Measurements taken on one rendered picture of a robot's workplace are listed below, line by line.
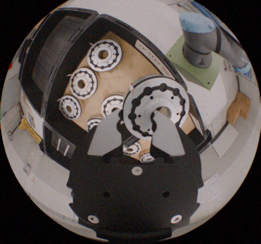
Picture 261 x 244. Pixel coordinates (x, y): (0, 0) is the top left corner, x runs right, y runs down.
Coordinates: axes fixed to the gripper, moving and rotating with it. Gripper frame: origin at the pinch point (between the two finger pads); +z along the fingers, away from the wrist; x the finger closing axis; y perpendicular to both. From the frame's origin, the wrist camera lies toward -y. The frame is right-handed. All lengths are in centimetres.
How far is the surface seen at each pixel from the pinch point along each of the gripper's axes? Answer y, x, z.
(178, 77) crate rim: -4.3, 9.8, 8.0
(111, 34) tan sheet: -18.1, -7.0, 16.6
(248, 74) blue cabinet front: -59, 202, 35
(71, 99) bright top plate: 2.0, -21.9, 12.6
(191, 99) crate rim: 0.8, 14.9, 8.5
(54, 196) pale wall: 244, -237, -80
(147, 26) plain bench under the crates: -28.7, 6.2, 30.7
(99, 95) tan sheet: 2.6, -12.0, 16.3
